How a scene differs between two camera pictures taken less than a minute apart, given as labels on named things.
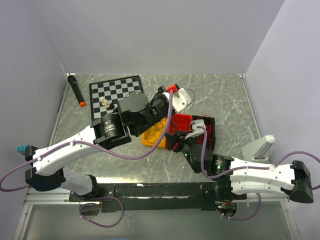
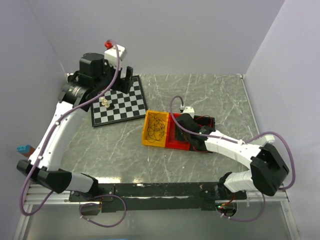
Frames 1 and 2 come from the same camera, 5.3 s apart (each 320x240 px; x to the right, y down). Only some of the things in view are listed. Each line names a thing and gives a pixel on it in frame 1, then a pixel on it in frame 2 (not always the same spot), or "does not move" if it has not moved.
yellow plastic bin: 152,136 does not move
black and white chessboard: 113,91 does not move
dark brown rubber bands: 156,132 does not move
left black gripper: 160,95 → 123,85
